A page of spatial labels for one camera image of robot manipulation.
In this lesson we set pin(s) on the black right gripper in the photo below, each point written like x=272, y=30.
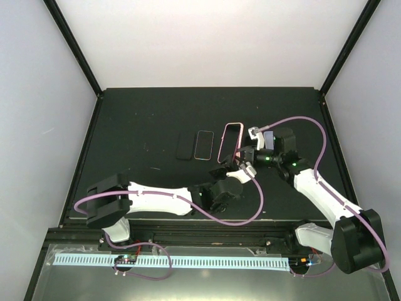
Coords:
x=250, y=153

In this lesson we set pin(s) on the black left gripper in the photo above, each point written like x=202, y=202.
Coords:
x=229, y=165

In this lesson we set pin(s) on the phone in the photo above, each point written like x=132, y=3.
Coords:
x=230, y=141

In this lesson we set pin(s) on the lavender phone case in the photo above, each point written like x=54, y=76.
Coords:
x=269, y=139

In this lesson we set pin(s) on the silver black smartphone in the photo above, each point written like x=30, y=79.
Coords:
x=203, y=145

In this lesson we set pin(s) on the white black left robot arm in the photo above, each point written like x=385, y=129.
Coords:
x=117, y=197

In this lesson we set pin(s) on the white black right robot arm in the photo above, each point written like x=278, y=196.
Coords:
x=355, y=239

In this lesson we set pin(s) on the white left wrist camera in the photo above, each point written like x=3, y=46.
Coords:
x=244, y=174

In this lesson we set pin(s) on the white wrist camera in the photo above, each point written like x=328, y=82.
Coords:
x=244, y=174
x=256, y=134

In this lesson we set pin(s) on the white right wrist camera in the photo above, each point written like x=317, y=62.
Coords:
x=256, y=134

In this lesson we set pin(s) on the light blue slotted cable duct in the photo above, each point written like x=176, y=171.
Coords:
x=192, y=262

